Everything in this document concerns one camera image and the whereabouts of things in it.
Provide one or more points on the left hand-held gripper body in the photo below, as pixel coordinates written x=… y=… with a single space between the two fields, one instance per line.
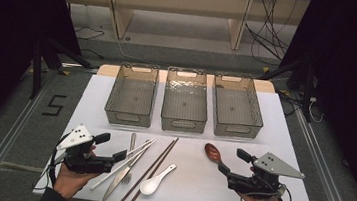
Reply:
x=92 y=163

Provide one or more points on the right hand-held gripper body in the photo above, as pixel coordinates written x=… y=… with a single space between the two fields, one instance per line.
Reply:
x=258 y=186

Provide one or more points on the silver fork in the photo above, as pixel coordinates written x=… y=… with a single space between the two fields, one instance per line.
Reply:
x=132 y=139

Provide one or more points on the red-brown spoon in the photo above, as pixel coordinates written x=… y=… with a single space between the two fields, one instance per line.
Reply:
x=213 y=152

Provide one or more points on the silver table knife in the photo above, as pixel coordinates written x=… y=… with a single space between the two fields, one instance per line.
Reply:
x=117 y=183

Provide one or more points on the brown wooden chopstick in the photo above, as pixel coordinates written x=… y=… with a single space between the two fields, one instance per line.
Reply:
x=148 y=171
x=158 y=165

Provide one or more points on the white ceramic spoon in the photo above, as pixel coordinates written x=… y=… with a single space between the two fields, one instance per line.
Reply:
x=149 y=187

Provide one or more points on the transparent grey plastic basket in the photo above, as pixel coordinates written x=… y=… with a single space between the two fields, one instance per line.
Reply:
x=236 y=110
x=184 y=104
x=131 y=95

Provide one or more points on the person's left hand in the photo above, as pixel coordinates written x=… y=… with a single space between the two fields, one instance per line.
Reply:
x=70 y=181

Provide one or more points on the white table cover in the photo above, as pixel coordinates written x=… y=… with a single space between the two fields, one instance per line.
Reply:
x=190 y=189

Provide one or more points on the yellow tape piece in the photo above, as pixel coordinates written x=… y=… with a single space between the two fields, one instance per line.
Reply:
x=266 y=69
x=63 y=72

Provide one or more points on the black metal stand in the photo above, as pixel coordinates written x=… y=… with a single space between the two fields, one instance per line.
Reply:
x=37 y=72
x=308 y=94

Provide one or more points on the dark curtain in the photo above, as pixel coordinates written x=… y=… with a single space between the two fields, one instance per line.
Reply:
x=354 y=65
x=6 y=28

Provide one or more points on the light wooden desk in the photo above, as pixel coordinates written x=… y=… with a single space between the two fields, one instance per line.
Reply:
x=177 y=0

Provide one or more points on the long metal floor rail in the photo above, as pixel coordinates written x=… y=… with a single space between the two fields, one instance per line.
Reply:
x=3 y=149
x=326 y=176

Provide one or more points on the short metal floor rail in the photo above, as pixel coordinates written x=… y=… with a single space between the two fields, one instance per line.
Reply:
x=79 y=68

